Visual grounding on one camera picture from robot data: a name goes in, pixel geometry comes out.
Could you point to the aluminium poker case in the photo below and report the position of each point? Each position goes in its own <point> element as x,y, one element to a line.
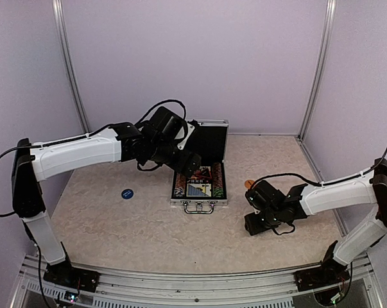
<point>210,142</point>

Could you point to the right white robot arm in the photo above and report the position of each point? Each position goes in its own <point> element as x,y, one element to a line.
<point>365,187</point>

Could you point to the right chip row in case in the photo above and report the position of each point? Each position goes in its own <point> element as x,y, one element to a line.
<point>217,175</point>

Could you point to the left aluminium frame post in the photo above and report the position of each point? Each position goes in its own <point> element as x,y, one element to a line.
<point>58,12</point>

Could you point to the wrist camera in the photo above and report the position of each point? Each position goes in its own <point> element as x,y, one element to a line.
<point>264,196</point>
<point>184,134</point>

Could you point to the blue card deck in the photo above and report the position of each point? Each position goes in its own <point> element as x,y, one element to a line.
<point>199,190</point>

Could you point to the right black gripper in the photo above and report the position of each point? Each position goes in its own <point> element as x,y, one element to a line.
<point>253,227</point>

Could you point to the left chip row in case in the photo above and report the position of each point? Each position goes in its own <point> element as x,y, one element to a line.
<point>180,186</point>

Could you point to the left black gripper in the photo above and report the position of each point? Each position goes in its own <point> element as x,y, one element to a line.
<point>181,165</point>

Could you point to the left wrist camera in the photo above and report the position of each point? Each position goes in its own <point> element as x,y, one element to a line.
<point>184,134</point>

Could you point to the green chip stack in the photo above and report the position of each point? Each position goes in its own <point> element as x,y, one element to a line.
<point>218,191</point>

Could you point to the black red triangular button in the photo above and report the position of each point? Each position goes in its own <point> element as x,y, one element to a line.
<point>204,173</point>

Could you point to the chip row in case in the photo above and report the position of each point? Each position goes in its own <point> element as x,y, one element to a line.
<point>180,186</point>
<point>217,175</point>

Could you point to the blue round button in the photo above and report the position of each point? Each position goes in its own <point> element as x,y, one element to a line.
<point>127,194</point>

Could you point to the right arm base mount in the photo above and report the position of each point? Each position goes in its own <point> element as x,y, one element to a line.
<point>328,272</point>

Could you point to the aluminium frame post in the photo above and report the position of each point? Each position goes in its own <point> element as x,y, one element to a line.
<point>58,12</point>
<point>319,69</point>

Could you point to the orange round button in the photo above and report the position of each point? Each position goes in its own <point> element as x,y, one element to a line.
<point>249,183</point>

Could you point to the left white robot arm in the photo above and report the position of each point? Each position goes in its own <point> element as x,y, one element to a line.
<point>36,162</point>

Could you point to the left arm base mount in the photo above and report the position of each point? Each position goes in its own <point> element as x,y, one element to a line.
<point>65,274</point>

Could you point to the right aluminium frame post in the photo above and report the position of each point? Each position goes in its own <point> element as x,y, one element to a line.
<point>319,69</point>

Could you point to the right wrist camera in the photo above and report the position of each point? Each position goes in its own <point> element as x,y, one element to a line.
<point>264,196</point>

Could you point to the red card deck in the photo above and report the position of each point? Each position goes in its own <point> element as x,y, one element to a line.
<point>202,173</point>

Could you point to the front aluminium rail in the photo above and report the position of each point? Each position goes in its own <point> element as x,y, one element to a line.
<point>271,288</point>

